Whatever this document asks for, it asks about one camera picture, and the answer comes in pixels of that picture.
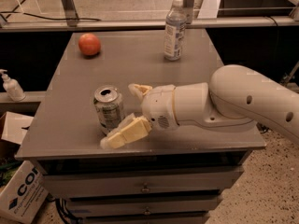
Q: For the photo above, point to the white printed cardboard box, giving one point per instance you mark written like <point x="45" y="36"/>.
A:
<point x="23" y="196"/>

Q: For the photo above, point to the top drawer with knob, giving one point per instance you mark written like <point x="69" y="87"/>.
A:
<point x="143" y="182"/>

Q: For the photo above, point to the grey drawer cabinet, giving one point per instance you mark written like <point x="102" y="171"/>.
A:
<point x="64" y="136"/>

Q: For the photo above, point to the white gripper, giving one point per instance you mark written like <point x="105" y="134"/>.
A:
<point x="159" y="106"/>

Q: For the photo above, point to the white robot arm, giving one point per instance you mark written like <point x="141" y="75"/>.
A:
<point x="235" y="95"/>

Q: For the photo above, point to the white pump dispenser bottle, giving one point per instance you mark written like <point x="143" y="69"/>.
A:
<point x="12" y="87"/>

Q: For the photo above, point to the drawer with knob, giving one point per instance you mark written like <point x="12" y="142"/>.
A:
<point x="145" y="206"/>
<point x="143" y="182"/>

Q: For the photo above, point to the middle drawer with knob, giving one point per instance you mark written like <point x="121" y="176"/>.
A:
<point x="145" y="206"/>

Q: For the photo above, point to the clear plastic water bottle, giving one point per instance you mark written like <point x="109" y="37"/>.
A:
<point x="174" y="31"/>

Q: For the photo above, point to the silver 7up soda can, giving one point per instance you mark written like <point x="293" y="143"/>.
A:
<point x="108" y="103"/>

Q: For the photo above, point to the red apple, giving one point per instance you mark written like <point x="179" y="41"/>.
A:
<point x="89" y="44"/>

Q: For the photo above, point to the open brown cardboard box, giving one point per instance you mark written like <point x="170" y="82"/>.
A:
<point x="13" y="128"/>

